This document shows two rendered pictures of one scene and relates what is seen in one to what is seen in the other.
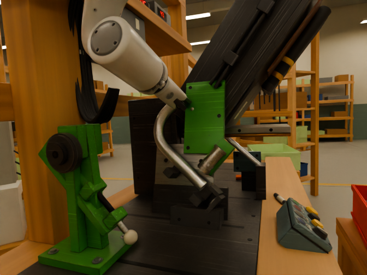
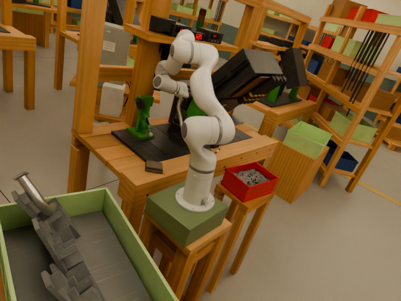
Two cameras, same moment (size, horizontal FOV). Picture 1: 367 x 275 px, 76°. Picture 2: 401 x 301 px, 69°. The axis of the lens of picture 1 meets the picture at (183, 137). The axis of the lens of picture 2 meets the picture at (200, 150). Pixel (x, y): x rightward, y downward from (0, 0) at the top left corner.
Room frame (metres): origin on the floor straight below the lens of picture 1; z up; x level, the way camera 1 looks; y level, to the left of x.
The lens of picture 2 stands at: (-1.12, -0.69, 1.78)
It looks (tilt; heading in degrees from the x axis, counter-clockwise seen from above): 26 degrees down; 16
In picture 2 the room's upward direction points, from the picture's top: 17 degrees clockwise
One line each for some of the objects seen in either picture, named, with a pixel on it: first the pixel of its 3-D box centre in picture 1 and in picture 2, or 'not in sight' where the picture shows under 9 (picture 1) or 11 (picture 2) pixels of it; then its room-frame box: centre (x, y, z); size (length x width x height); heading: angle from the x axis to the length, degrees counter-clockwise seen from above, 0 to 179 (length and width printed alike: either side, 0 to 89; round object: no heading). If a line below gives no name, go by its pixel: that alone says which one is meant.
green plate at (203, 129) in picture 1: (207, 116); (200, 104); (0.70, -0.07, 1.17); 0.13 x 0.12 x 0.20; 160
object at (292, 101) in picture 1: (244, 111); (337, 85); (4.02, -1.05, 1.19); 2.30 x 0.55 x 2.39; 26
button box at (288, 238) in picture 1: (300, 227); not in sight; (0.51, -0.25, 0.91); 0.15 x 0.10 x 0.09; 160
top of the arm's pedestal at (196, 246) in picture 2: not in sight; (188, 218); (0.01, -0.41, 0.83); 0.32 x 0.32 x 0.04; 72
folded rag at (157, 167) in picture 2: not in sight; (154, 166); (0.17, -0.09, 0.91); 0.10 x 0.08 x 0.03; 120
